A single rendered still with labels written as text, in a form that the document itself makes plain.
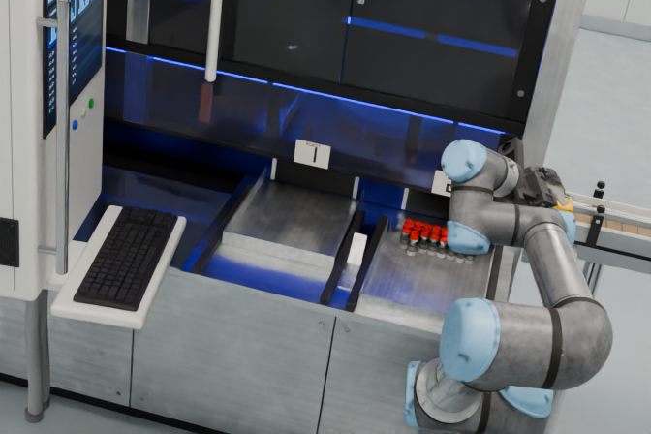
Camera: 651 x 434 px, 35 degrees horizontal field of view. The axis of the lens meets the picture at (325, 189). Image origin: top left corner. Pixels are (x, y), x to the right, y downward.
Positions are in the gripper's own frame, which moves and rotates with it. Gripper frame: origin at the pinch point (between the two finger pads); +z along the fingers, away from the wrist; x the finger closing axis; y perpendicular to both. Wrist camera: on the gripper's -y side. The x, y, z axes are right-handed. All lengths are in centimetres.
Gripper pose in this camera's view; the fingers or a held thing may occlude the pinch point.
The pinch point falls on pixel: (553, 192)
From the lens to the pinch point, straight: 213.7
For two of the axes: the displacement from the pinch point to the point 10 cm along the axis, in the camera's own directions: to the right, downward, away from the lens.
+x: 7.2, -4.6, -5.2
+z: 6.6, 2.2, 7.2
